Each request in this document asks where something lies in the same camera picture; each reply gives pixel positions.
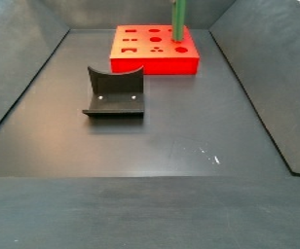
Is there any green star-shaped rod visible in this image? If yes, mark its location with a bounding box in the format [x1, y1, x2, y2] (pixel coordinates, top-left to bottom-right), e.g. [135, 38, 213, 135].
[172, 0, 186, 42]

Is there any black curved holder bracket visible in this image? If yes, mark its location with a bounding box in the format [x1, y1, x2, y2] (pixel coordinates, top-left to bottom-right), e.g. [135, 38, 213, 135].
[82, 67, 145, 117]

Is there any red shape-sorter block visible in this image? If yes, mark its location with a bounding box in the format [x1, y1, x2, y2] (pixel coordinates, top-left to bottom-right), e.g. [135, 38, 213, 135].
[110, 25, 200, 75]

